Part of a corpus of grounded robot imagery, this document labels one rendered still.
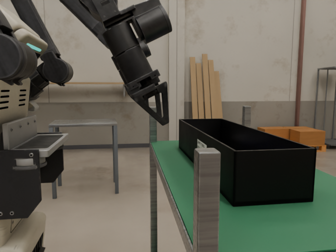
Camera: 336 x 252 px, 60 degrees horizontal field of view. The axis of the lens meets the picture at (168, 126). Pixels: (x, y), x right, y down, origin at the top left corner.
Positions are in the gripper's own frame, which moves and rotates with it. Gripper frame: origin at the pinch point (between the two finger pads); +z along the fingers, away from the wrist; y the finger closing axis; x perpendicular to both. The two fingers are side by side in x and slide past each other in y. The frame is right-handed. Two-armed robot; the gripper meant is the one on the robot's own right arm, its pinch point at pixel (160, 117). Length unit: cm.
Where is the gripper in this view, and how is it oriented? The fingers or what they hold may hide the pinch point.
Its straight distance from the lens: 59.9
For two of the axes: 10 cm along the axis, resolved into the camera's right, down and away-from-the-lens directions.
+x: -8.8, 4.6, -0.8
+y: -1.6, -1.3, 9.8
